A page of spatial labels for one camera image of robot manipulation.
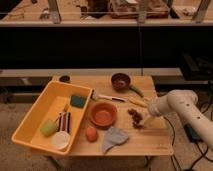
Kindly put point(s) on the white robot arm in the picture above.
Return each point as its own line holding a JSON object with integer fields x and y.
{"x": 184, "y": 103}

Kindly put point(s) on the green plastic cup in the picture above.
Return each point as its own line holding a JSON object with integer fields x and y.
{"x": 49, "y": 127}

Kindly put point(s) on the white paper cup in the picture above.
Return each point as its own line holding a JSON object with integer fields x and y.
{"x": 60, "y": 140}

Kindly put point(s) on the dark maroon bowl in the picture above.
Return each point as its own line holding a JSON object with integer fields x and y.
{"x": 120, "y": 81}

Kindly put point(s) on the orange plastic bowl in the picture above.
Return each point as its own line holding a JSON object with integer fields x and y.
{"x": 103, "y": 114}

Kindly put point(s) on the green pepper toy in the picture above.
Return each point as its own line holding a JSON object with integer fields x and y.
{"x": 136, "y": 90}

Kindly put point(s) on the teal sponge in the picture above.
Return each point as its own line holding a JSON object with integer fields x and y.
{"x": 78, "y": 101}

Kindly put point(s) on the wooden table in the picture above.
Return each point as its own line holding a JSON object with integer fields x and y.
{"x": 154, "y": 140}

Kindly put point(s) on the yellow corn toy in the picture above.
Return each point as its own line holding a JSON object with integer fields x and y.
{"x": 137, "y": 102}

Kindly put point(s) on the small dark round lid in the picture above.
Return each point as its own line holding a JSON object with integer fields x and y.
{"x": 65, "y": 79}

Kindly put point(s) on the brown grape cluster toy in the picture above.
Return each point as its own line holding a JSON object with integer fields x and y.
{"x": 136, "y": 118}

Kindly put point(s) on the orange round toy fruit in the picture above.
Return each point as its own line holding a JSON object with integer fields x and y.
{"x": 91, "y": 134}

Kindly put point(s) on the yellow plastic bin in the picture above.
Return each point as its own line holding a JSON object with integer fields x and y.
{"x": 55, "y": 96}

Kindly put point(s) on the grey crumpled cloth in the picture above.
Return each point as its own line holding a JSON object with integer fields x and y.
{"x": 113, "y": 137}

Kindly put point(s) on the black power box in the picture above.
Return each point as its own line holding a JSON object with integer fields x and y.
{"x": 191, "y": 134}

